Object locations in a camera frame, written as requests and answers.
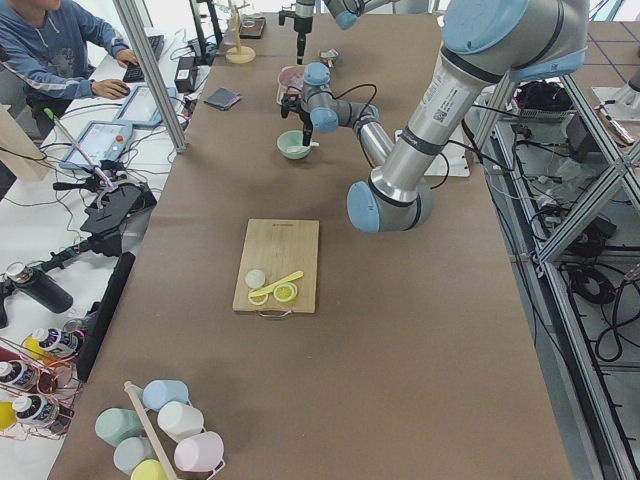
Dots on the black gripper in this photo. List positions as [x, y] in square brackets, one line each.
[306, 117]
[301, 26]

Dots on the white ceramic spoon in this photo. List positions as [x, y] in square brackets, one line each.
[301, 148]

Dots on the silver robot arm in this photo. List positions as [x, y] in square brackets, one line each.
[482, 42]
[344, 12]

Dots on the mint green bowl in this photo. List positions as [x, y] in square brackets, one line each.
[290, 144]

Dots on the metal ice scoop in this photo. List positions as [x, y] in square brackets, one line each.
[329, 57]

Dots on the pink bowl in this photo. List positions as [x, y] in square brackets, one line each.
[294, 76]

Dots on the beige serving tray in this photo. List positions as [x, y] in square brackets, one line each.
[282, 87]

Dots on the wooden mug tree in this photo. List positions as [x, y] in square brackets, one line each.
[238, 53]

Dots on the grey folded cloth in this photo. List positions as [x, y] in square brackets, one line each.
[223, 99]

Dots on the wooden cutting board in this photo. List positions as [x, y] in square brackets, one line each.
[279, 247]

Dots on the yellow plastic knife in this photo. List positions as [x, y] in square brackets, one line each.
[271, 287]

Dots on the white steamed bun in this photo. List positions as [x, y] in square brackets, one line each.
[255, 278]

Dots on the lemon slice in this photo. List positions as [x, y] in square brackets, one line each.
[285, 292]

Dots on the blue teach pendant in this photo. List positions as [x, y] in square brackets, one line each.
[139, 108]
[100, 141]

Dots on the person in blue hoodie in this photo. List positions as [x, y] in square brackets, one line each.
[45, 44]

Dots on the black water bottle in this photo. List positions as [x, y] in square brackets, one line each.
[40, 287]

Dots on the pastel cup rack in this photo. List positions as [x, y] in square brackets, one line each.
[162, 435]

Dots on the white camera pillar base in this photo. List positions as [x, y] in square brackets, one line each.
[453, 159]

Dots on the aluminium frame post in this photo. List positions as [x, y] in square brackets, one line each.
[134, 28]

